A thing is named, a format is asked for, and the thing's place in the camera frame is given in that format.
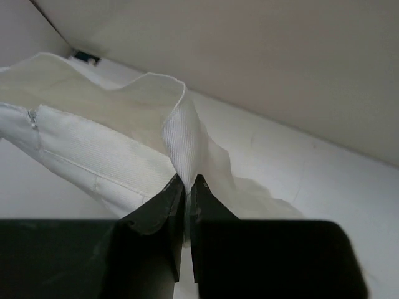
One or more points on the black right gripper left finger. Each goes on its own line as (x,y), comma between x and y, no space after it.
(137,256)

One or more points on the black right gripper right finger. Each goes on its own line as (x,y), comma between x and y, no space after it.
(242,258)

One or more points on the white pleated skirt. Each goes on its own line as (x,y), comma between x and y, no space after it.
(121,146)

